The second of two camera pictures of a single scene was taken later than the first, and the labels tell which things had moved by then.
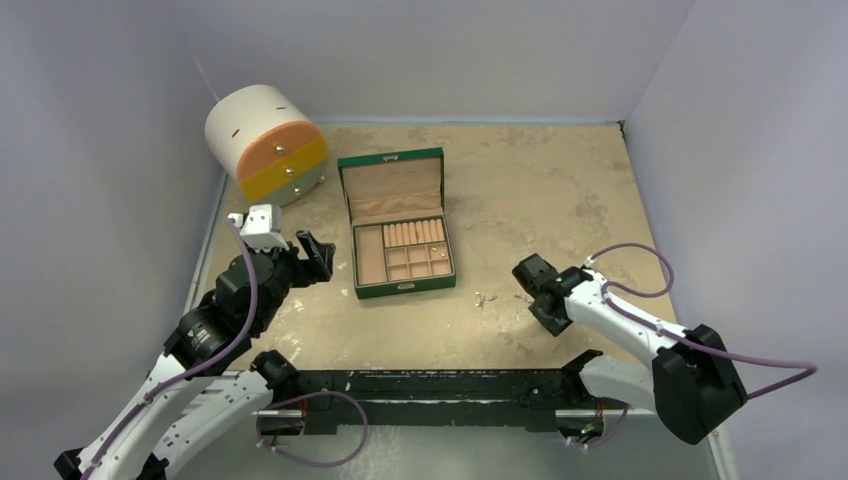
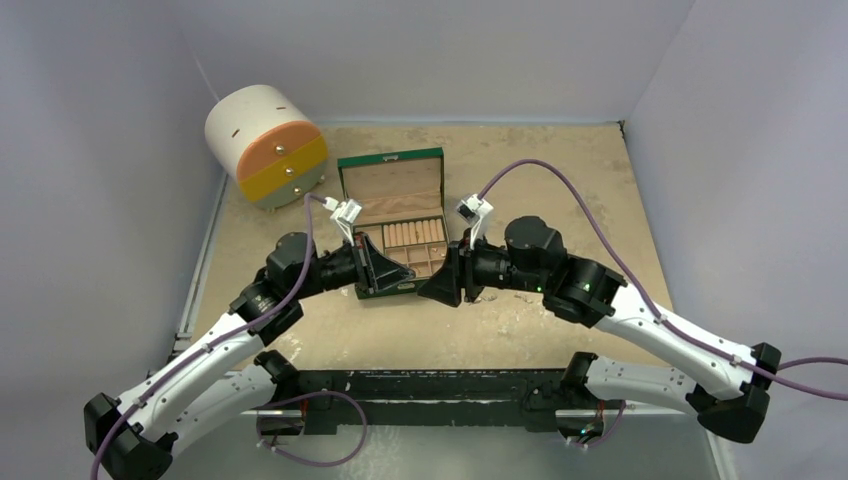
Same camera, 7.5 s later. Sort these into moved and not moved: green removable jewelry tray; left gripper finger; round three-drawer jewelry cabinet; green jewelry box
Moved: left gripper finger
Not moved: green jewelry box; round three-drawer jewelry cabinet; green removable jewelry tray
